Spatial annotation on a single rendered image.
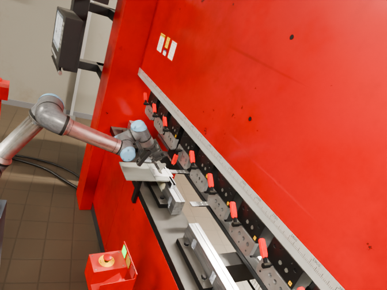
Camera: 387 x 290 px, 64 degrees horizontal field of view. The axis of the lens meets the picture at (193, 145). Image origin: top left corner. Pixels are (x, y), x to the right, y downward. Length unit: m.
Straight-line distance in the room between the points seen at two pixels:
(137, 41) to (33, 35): 2.35
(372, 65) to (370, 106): 0.11
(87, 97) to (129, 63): 2.35
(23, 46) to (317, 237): 4.20
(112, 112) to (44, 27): 2.22
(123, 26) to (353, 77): 1.75
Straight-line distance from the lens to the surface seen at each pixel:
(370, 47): 0.99
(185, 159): 1.64
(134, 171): 1.83
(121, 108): 2.57
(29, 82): 4.75
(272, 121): 1.15
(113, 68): 2.45
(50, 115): 1.48
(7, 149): 1.71
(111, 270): 1.56
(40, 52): 4.62
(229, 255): 1.70
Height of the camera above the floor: 1.93
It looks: 23 degrees down
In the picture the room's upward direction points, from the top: 20 degrees clockwise
